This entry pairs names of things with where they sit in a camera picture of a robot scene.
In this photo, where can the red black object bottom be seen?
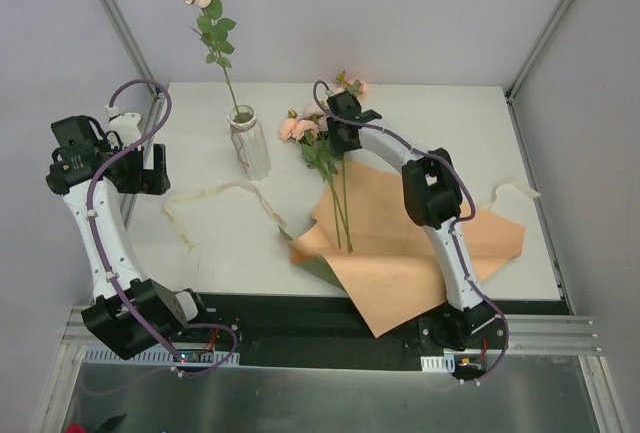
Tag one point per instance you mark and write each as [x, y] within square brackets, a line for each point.
[110, 425]

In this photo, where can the white cable duct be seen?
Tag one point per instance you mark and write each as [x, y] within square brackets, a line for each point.
[158, 356]
[438, 364]

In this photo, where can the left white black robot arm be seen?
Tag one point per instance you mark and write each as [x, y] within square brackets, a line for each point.
[130, 312]

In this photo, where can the orange wrapping paper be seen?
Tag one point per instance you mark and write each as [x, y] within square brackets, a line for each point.
[392, 275]

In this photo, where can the green wrapping paper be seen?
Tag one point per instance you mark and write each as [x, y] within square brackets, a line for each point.
[314, 264]

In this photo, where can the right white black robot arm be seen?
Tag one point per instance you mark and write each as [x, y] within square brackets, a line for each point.
[433, 194]

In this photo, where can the pink flower bouquet green leaves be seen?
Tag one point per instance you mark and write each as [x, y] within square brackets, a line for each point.
[310, 131]

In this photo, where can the right aluminium frame post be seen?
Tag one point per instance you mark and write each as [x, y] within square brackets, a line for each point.
[539, 47]

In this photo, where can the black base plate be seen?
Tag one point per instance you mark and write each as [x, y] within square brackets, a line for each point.
[317, 332]

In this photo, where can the right white cable duct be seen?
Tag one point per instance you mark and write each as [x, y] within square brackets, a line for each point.
[438, 364]

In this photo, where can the left aluminium frame post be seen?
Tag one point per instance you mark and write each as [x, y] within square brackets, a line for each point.
[125, 35]

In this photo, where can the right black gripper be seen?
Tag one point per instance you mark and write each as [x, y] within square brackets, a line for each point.
[343, 134]

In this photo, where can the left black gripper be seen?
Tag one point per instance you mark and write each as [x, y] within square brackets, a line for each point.
[157, 168]

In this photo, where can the aluminium front rail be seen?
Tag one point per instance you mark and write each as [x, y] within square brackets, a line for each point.
[553, 335]

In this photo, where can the white ribbed ceramic vase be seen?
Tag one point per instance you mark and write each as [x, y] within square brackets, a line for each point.
[247, 136]

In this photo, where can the aluminium frame post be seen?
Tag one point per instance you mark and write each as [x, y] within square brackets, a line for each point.
[125, 35]
[539, 47]

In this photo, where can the left white cable duct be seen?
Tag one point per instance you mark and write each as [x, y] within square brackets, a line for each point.
[158, 356]

